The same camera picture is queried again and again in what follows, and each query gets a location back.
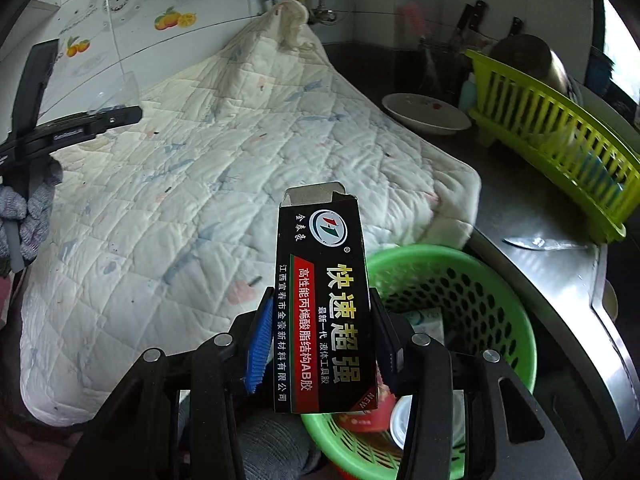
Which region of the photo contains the green plastic basket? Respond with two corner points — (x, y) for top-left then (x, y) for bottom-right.
(300, 245), (537, 480)

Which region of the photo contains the person's left hand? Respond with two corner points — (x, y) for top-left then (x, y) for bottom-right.
(0, 160), (63, 266)

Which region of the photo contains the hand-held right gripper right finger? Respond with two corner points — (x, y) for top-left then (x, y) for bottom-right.
(369, 290), (583, 480)

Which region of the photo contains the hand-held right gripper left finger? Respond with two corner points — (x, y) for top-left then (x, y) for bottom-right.
(59, 292), (278, 480)

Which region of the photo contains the white quilted blanket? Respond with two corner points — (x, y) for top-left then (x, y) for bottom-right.
(19, 0), (482, 428)

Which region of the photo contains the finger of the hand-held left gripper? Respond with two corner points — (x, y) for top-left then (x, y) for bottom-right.
(10, 39), (60, 136)
(0, 106), (142, 161)

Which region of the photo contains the white blue packet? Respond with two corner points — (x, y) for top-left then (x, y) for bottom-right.
(405, 310), (446, 346)

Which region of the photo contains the grey cloth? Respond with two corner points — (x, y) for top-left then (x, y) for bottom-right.
(235, 410), (313, 480)

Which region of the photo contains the steel knife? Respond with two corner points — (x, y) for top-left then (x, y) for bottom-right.
(501, 236), (590, 252)

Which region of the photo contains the metal pot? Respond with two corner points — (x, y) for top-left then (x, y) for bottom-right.
(487, 34), (571, 93)

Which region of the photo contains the yellow-green plastic dish rack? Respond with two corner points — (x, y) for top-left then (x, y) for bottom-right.
(465, 49), (640, 244)

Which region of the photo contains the blue bottle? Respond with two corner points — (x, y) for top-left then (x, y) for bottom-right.
(460, 72), (478, 111)

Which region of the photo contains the black glue box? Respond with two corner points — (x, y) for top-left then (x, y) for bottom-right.
(274, 181), (383, 416)

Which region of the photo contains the white bowl with red print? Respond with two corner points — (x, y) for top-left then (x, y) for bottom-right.
(382, 92), (472, 136)

